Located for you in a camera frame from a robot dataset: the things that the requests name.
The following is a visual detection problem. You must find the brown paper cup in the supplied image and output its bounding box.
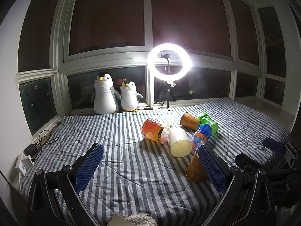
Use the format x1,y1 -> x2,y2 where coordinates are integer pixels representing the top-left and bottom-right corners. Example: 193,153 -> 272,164
180,112 -> 200,131
186,148 -> 208,183

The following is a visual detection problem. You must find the white paper cup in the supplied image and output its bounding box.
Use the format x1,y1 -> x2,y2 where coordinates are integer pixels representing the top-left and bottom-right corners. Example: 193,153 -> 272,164
168,128 -> 192,158

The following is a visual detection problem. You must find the orange instant noodle cup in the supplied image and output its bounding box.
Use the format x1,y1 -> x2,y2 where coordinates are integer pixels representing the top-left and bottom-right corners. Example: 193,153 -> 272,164
141,119 -> 172,144

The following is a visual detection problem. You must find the white power strip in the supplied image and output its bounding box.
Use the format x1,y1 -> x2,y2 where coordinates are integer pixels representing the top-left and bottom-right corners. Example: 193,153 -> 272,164
15,153 -> 27,178

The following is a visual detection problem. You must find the white charger block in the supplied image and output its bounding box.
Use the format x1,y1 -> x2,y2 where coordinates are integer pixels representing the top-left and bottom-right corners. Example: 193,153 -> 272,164
21,155 -> 34,169

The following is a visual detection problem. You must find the blue orange Fanta bottle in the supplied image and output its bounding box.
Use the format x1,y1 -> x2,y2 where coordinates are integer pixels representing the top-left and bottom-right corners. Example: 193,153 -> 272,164
190,124 -> 212,150

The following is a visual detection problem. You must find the black power adapter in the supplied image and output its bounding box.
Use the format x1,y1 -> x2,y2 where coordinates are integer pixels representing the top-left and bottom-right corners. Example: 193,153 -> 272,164
24,143 -> 38,157

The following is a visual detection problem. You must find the green soda bottle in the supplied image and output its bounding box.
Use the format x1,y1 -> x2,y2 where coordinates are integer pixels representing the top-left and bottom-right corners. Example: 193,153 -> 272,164
198,112 -> 219,134

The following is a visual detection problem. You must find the striped blue white quilt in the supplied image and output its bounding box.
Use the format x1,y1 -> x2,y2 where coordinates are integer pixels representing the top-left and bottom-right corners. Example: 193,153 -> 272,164
21,98 -> 291,225

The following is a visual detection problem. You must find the large plush penguin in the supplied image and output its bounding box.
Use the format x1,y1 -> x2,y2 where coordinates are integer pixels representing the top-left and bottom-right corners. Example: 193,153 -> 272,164
91,71 -> 121,115

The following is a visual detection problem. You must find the small plush penguin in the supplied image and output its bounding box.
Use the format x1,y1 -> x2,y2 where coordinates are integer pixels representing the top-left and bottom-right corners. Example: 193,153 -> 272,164
120,81 -> 143,112

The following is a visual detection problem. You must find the black power cable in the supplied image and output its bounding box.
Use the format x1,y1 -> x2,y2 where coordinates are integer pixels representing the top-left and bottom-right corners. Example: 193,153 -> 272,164
33,129 -> 60,160

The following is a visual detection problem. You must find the black ring light tripod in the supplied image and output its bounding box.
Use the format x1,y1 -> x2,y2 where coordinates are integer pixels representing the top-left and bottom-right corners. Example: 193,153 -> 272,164
155,53 -> 176,109

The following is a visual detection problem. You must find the bright ring light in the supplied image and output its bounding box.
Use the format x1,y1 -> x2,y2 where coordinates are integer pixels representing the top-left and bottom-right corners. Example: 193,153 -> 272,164
147,43 -> 192,82

